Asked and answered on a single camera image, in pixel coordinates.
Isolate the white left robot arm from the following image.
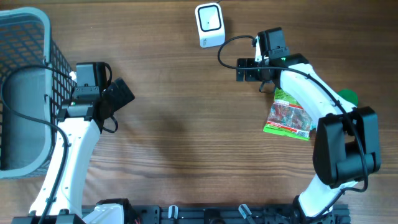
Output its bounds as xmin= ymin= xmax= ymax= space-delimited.
xmin=12 ymin=78 xmax=137 ymax=223

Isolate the green lid jar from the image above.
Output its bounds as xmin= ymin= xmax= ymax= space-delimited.
xmin=338 ymin=89 xmax=359 ymax=106

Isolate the grey plastic shopping basket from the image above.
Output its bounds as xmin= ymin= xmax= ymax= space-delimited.
xmin=1 ymin=7 xmax=75 ymax=179

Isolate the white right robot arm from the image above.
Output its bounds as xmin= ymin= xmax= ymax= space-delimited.
xmin=237 ymin=54 xmax=381 ymax=222

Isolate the black mounting rail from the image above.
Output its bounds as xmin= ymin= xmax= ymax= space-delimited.
xmin=79 ymin=203 xmax=351 ymax=224

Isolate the white barcode scanner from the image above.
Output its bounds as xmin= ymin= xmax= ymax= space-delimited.
xmin=195 ymin=2 xmax=226 ymax=48

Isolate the green snack bag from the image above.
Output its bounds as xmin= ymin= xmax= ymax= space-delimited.
xmin=263 ymin=88 xmax=314 ymax=141

